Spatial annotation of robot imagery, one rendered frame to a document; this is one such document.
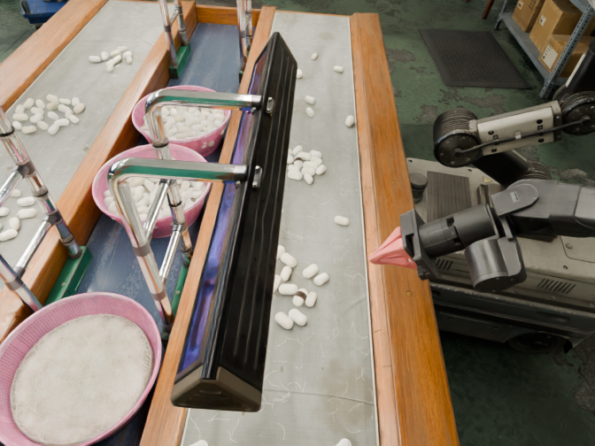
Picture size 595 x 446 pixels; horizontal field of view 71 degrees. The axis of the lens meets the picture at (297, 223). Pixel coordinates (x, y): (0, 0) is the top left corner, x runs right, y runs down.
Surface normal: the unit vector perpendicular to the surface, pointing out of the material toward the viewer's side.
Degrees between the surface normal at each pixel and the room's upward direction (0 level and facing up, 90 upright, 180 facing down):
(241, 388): 58
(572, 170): 0
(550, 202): 41
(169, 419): 0
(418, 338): 0
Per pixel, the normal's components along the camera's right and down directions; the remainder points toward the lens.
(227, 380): 0.87, -0.29
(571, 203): -0.62, -0.36
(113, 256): 0.05, -0.66
